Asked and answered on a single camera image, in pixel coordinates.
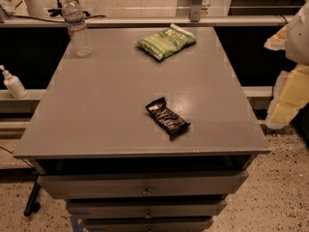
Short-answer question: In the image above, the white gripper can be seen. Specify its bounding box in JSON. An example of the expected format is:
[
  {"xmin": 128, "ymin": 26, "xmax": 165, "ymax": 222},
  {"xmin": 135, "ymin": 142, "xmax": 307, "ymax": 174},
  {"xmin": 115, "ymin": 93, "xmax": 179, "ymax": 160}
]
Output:
[{"xmin": 264, "ymin": 1, "xmax": 309, "ymax": 130}]

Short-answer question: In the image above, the clear plastic water bottle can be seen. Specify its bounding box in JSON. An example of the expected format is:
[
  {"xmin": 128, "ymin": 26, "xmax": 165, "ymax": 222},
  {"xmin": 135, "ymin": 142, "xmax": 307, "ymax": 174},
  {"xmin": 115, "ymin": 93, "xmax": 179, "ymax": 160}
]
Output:
[{"xmin": 62, "ymin": 0, "xmax": 93, "ymax": 57}]

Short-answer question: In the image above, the white pump dispenser bottle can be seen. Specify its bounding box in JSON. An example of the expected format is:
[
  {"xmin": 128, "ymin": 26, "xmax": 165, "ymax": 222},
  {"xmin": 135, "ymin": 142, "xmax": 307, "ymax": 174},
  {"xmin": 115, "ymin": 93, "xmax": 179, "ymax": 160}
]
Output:
[{"xmin": 0, "ymin": 65, "xmax": 27, "ymax": 99}]

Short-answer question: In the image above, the green chip bag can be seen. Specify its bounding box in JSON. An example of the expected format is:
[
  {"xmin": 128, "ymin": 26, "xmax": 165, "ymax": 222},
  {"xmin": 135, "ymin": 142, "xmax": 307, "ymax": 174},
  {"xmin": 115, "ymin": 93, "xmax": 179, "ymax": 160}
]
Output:
[{"xmin": 136, "ymin": 23, "xmax": 196, "ymax": 61}]

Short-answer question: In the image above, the black snack bar wrapper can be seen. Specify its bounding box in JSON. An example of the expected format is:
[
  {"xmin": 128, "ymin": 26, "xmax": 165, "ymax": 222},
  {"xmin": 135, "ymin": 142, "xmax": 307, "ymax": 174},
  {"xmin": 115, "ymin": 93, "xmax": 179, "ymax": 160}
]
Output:
[{"xmin": 146, "ymin": 97, "xmax": 190, "ymax": 140}]

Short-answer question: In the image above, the grey drawer cabinet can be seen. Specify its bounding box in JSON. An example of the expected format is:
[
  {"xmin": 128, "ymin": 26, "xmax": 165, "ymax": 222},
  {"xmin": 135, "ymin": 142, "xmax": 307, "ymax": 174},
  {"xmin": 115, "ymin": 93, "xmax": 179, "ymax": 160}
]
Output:
[{"xmin": 15, "ymin": 27, "xmax": 269, "ymax": 232}]

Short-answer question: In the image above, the black caster leg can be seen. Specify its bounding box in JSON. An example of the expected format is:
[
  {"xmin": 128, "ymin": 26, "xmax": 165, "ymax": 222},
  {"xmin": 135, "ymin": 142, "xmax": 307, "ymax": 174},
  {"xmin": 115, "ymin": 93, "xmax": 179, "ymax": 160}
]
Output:
[{"xmin": 23, "ymin": 182, "xmax": 41, "ymax": 217}]

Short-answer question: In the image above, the grey metal post bracket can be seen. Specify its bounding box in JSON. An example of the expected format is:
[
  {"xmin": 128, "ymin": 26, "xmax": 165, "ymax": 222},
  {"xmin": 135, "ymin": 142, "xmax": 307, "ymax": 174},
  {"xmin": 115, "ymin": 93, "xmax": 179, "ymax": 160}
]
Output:
[{"xmin": 190, "ymin": 0, "xmax": 203, "ymax": 22}]

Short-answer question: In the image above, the black cable on rail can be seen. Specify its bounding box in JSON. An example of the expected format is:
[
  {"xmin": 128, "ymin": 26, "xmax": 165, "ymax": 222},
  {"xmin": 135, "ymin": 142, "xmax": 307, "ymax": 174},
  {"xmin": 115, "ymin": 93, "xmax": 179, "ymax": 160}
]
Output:
[{"xmin": 13, "ymin": 14, "xmax": 107, "ymax": 24}]

